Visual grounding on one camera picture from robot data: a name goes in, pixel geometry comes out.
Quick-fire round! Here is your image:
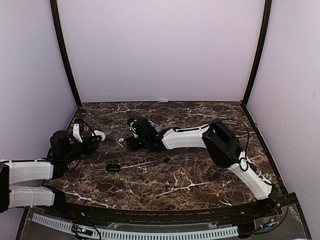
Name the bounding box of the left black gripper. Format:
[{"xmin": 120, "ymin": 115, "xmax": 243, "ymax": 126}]
[{"xmin": 62, "ymin": 135, "xmax": 102, "ymax": 164}]

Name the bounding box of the white earbud charging case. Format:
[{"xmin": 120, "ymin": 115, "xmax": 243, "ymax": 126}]
[{"xmin": 93, "ymin": 130, "xmax": 106, "ymax": 142}]

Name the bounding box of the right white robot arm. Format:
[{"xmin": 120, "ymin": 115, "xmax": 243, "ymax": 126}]
[{"xmin": 126, "ymin": 117, "xmax": 279, "ymax": 217}]

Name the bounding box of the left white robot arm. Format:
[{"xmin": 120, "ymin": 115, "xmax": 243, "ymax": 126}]
[{"xmin": 0, "ymin": 118, "xmax": 106, "ymax": 218}]

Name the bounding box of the purple round charging case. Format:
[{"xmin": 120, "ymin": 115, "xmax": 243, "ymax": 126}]
[{"xmin": 154, "ymin": 126, "xmax": 163, "ymax": 133}]

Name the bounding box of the black earbud charging case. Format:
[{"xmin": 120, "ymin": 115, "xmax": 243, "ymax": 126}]
[{"xmin": 105, "ymin": 163, "xmax": 121, "ymax": 173}]

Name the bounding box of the white slotted cable duct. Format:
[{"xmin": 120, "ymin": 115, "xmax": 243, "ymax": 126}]
[{"xmin": 31, "ymin": 213, "xmax": 239, "ymax": 240}]

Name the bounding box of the left black frame post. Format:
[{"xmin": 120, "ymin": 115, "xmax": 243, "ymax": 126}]
[{"xmin": 49, "ymin": 0, "xmax": 82, "ymax": 108}]

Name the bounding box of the black frame post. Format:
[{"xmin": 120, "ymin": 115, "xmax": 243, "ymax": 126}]
[
  {"xmin": 241, "ymin": 0, "xmax": 272, "ymax": 108},
  {"xmin": 49, "ymin": 0, "xmax": 82, "ymax": 108}
]

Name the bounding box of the right black frame post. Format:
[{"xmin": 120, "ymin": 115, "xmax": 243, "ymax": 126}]
[{"xmin": 241, "ymin": 0, "xmax": 272, "ymax": 108}]

